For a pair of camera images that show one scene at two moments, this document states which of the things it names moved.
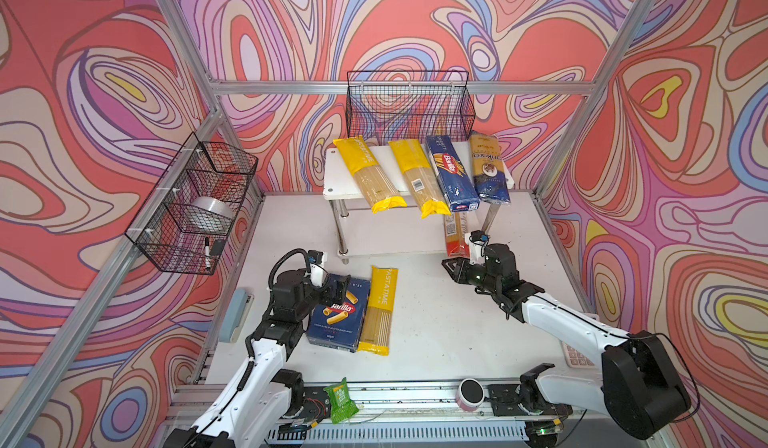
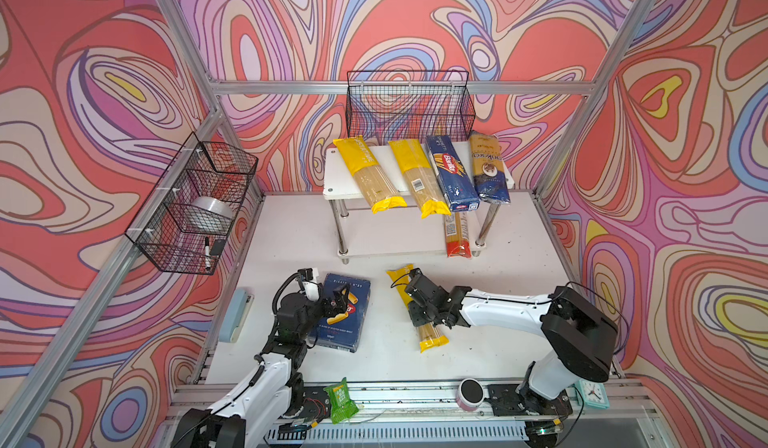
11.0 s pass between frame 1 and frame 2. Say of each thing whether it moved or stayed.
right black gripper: moved
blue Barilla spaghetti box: stayed
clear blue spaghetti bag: stayed
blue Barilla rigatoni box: stayed
